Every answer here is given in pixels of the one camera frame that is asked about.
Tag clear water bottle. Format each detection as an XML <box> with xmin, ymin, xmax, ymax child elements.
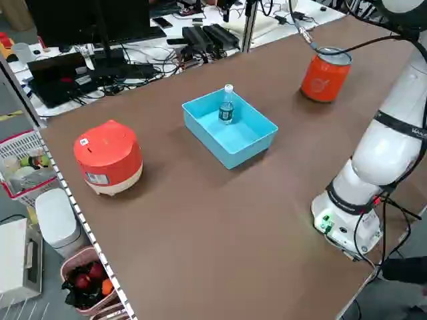
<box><xmin>218</xmin><ymin>83</ymin><xmax>236</xmax><ymax>126</ymax></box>

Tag orange can-shaped bin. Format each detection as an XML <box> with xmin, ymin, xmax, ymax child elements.
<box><xmin>300</xmin><ymin>46</ymin><xmax>353</xmax><ymax>103</ymax></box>

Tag blue plastic tray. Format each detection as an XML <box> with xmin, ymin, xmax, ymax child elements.
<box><xmin>181</xmin><ymin>87</ymin><xmax>280</xmax><ymax>171</ymax></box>

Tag orange and cream cooker-shaped bin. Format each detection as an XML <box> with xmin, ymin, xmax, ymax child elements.
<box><xmin>73</xmin><ymin>119</ymin><xmax>144</xmax><ymax>197</ymax></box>

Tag white rounded waste bin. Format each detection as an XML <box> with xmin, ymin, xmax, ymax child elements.
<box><xmin>34</xmin><ymin>187</ymin><xmax>83</xmax><ymax>258</ymax></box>

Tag black power supply brick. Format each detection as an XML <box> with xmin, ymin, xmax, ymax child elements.
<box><xmin>202</xmin><ymin>23</ymin><xmax>241</xmax><ymax>49</ymax></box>
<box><xmin>182</xmin><ymin>25</ymin><xmax>214</xmax><ymax>51</ymax></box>

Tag cream notebook pad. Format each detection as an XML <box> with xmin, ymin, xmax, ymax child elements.
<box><xmin>218</xmin><ymin>12</ymin><xmax>285</xmax><ymax>38</ymax></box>

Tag black keyboard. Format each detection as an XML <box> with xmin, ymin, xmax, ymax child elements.
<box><xmin>99</xmin><ymin>26</ymin><xmax>167</xmax><ymax>45</ymax></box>

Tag black smartphone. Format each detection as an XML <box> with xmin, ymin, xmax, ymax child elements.
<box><xmin>151</xmin><ymin>16</ymin><xmax>174</xmax><ymax>29</ymax></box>

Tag black monitor stand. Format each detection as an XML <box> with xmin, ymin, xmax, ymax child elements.
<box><xmin>95</xmin><ymin>0</ymin><xmax>126</xmax><ymax>69</ymax></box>

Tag pink basket with fruit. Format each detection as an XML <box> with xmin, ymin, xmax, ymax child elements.
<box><xmin>59</xmin><ymin>245</ymin><xmax>125</xmax><ymax>317</ymax></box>

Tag black laptop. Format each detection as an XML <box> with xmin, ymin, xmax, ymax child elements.
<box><xmin>26</xmin><ymin>51</ymin><xmax>103</xmax><ymax>109</ymax></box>

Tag white basket with red rim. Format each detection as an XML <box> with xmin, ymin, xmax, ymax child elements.
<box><xmin>0</xmin><ymin>129</ymin><xmax>59</xmax><ymax>201</ymax></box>

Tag black computer monitor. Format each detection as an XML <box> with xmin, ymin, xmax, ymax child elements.
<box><xmin>25</xmin><ymin>0</ymin><xmax>151</xmax><ymax>48</ymax></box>

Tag translucent white cup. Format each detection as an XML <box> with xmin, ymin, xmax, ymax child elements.
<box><xmin>12</xmin><ymin>42</ymin><xmax>36</xmax><ymax>65</ymax></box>

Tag white box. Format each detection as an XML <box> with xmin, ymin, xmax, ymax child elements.
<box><xmin>0</xmin><ymin>217</ymin><xmax>44</xmax><ymax>305</ymax></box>

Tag red and yellow toy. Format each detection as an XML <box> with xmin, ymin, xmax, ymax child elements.
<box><xmin>0</xmin><ymin>31</ymin><xmax>16</xmax><ymax>61</ymax></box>

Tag aluminium upright post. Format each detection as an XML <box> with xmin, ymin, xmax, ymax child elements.
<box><xmin>240</xmin><ymin>0</ymin><xmax>262</xmax><ymax>54</ymax></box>

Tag aluminium table edge rail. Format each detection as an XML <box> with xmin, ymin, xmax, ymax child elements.
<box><xmin>39</xmin><ymin>126</ymin><xmax>138</xmax><ymax>320</ymax></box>

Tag black cable with silver connector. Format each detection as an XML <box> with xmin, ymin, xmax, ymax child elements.
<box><xmin>288</xmin><ymin>0</ymin><xmax>406</xmax><ymax>54</ymax></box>

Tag black arm base cables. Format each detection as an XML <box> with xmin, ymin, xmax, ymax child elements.
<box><xmin>352</xmin><ymin>195</ymin><xmax>423</xmax><ymax>267</ymax></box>

